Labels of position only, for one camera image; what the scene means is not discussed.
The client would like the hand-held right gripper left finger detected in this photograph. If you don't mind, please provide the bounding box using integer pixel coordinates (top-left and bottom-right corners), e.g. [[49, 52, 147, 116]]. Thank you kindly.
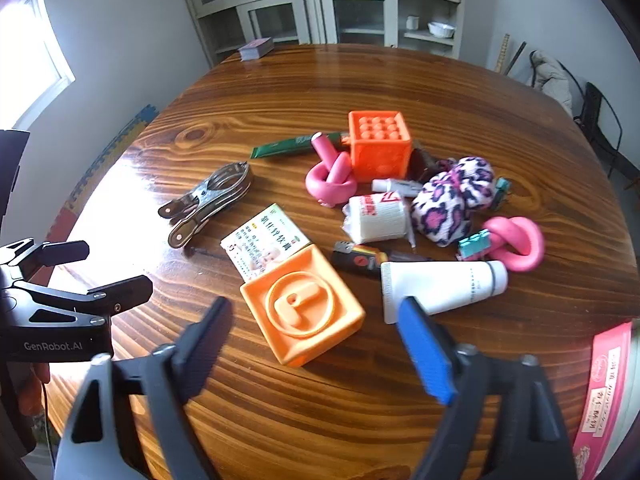
[[55, 296, 234, 480]]

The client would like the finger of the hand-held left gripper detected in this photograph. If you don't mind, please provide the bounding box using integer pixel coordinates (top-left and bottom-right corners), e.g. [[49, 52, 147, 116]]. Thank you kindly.
[[0, 240, 91, 282], [10, 274, 154, 325]]

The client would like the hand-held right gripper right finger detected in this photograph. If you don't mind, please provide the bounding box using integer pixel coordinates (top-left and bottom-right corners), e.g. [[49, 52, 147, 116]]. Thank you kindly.
[[395, 296, 583, 480]]

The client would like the large white tube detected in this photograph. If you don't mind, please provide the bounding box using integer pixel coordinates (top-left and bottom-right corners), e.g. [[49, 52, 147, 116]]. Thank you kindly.
[[380, 260, 509, 325]]

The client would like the orange cube with ring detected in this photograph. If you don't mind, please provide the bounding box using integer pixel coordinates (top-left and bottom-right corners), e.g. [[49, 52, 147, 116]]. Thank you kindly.
[[239, 242, 366, 368]]

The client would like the metal spring clamp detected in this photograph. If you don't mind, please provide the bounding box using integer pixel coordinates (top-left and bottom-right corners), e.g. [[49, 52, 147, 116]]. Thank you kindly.
[[168, 180, 254, 250]]

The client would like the black lighter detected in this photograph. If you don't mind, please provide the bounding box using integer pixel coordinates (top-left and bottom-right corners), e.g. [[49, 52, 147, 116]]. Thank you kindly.
[[331, 241, 434, 277]]

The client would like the white and green medicine box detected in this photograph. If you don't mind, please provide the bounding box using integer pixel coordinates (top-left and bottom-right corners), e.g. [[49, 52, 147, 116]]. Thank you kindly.
[[220, 203, 314, 281]]

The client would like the teal binder clip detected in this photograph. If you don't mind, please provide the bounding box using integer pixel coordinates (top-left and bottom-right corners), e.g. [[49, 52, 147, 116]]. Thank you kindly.
[[456, 229, 494, 262], [490, 177, 512, 212]]

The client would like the pink knot toy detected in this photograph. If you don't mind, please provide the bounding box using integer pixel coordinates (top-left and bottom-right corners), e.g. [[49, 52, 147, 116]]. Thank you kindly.
[[482, 216, 546, 273], [305, 132, 359, 208]]

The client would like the white bandage roll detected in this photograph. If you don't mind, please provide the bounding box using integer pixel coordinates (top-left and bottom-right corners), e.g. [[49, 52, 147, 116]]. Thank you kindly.
[[342, 192, 417, 252]]

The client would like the leopard print plush pouch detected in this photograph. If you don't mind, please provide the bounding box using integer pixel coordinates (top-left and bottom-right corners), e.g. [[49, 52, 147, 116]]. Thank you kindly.
[[410, 156, 497, 248]]

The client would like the pink box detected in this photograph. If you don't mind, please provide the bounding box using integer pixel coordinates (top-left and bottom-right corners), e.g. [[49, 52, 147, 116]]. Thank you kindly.
[[572, 321, 634, 480]]

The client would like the orange cube with bumps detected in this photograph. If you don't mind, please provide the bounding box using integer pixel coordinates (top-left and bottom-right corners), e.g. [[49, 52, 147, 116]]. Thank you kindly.
[[348, 110, 414, 181]]

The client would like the green tube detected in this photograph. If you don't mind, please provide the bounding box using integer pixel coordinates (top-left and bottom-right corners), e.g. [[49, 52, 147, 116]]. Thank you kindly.
[[250, 132, 351, 160]]

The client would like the person's left hand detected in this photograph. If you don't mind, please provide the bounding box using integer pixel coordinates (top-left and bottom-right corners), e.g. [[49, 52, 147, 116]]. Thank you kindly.
[[17, 361, 52, 416]]

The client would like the small white tube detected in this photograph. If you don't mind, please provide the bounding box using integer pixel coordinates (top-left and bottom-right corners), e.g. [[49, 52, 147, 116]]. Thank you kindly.
[[371, 178, 426, 199]]

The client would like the small brown case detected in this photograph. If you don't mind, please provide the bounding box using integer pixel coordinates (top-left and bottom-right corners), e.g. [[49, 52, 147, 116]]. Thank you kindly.
[[412, 144, 457, 182]]

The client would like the window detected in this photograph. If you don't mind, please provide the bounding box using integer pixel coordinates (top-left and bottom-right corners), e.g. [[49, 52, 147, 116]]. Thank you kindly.
[[0, 0, 76, 131]]

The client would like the black metal chair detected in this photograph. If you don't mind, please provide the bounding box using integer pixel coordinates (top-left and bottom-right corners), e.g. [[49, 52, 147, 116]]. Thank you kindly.
[[572, 82, 640, 192]]

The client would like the white jacket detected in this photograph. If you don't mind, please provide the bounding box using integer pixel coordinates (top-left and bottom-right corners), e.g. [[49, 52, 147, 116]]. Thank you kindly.
[[531, 51, 574, 112]]

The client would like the dark stick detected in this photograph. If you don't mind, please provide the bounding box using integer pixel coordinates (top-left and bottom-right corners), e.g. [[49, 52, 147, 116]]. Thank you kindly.
[[504, 41, 528, 77]]

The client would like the yellow ruler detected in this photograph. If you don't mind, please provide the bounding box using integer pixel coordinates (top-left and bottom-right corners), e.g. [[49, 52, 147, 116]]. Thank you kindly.
[[492, 34, 511, 74]]

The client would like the grey glass-door cabinet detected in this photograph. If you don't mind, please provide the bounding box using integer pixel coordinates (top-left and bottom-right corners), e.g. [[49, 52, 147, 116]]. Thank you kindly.
[[172, 0, 468, 68]]

